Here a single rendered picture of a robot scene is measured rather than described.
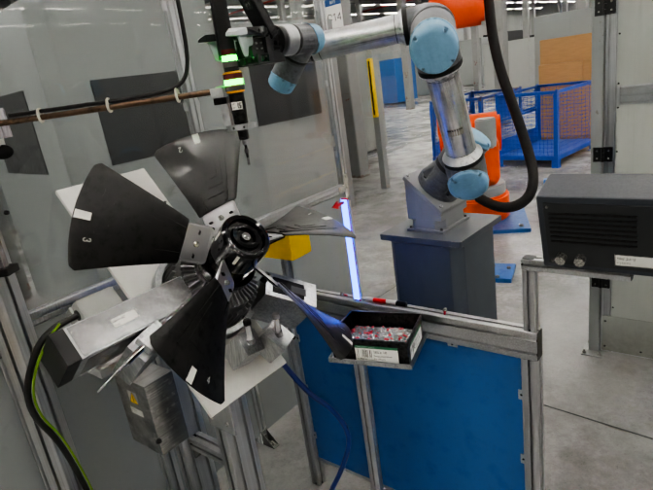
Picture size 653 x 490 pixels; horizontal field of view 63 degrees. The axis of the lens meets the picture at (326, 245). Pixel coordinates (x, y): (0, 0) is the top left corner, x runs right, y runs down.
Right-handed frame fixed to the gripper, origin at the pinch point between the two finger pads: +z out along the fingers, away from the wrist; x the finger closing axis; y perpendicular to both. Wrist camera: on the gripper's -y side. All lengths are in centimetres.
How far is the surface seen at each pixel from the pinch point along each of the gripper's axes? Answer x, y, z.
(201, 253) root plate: 2.9, 46.1, 13.6
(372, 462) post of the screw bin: -11, 124, -20
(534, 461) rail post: -54, 119, -37
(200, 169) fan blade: 14.4, 29.7, 0.1
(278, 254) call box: 27, 66, -34
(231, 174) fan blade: 7.1, 31.7, -3.4
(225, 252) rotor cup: -4.3, 45.6, 12.5
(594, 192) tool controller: -69, 43, -34
